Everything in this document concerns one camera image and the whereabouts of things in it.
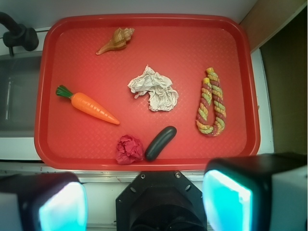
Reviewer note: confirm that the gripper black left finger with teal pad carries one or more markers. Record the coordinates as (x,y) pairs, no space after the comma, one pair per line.
(43,202)

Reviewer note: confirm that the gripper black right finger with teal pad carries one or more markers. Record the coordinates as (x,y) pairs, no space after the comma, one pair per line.
(267,192)

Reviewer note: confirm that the brown striped conch shell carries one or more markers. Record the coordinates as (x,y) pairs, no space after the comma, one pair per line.
(118,40)

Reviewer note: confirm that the crumpled red paper ball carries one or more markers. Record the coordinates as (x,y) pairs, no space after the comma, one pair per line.
(129,150)

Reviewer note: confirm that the orange toy carrot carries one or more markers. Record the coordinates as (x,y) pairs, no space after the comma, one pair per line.
(87,105)

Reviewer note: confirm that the dark green toy cucumber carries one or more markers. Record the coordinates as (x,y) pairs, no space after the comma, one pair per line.
(161,140)

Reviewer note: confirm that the grey metal sink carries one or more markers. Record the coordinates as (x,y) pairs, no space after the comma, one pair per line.
(19,78)

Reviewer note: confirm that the crumpled white paper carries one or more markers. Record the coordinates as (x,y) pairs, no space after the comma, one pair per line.
(162,97)

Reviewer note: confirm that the black faucet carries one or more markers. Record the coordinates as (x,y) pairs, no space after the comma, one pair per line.
(18,35)

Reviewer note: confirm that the twisted multicolour rope toy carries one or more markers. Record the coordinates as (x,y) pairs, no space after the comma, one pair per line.
(211,95)

